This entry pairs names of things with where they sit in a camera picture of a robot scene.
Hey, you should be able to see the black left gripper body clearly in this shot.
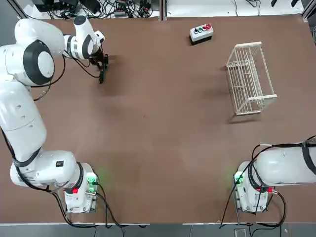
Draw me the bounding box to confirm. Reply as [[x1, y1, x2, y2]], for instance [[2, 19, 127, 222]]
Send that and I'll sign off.
[[89, 48, 105, 67]]

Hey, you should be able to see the white push-button control box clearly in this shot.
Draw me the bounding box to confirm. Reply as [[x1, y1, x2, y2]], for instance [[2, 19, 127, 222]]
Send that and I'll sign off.
[[189, 23, 214, 46]]

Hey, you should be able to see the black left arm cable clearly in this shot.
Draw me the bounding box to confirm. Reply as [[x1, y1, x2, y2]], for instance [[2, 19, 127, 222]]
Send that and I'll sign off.
[[33, 41, 104, 102]]

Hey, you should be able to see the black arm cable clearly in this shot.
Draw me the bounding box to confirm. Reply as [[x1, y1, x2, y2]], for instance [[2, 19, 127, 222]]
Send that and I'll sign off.
[[33, 41, 104, 102], [248, 143, 316, 193]]

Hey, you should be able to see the aluminium frame post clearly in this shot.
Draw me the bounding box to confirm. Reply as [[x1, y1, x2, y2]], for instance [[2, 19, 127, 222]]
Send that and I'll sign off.
[[302, 0, 316, 22], [6, 0, 28, 20], [159, 0, 167, 22]]

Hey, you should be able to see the black left base cable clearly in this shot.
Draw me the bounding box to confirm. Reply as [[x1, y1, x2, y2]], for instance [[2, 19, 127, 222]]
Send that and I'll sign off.
[[49, 182, 127, 229]]

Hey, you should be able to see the black base cable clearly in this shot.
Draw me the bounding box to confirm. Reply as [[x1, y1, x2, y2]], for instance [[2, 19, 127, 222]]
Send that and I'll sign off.
[[219, 172, 244, 229], [49, 182, 127, 229]]

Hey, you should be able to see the white wire rack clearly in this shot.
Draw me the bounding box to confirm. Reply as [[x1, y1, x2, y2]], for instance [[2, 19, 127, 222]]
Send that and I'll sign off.
[[225, 41, 277, 117]]

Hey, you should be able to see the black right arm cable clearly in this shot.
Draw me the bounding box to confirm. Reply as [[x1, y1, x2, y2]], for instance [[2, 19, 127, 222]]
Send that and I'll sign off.
[[248, 143, 316, 193]]

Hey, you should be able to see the black right base cable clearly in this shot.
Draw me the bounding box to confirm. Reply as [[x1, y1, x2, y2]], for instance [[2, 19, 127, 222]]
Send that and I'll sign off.
[[219, 172, 244, 229]]

